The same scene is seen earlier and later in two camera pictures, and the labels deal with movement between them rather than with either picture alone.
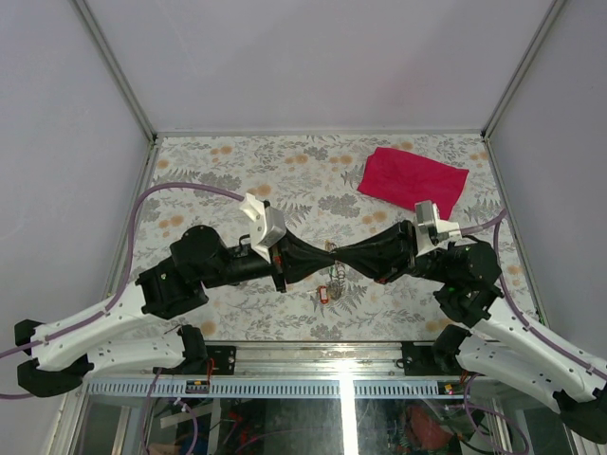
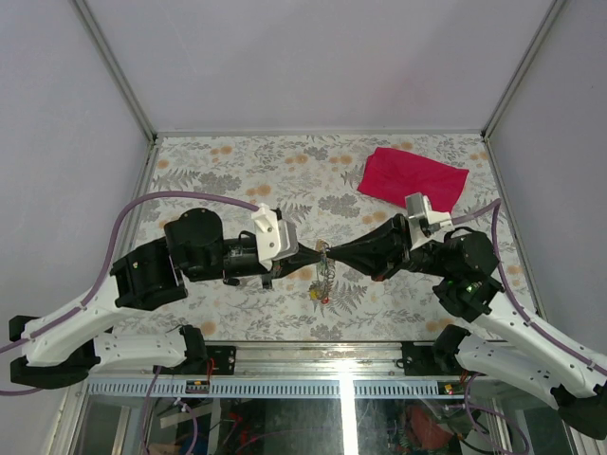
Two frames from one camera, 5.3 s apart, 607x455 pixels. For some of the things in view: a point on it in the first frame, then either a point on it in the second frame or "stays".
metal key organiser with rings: x=337 y=274 -> x=325 y=273
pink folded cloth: x=404 y=178 stays
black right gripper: x=385 y=255 stays
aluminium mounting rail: x=354 y=361 stays
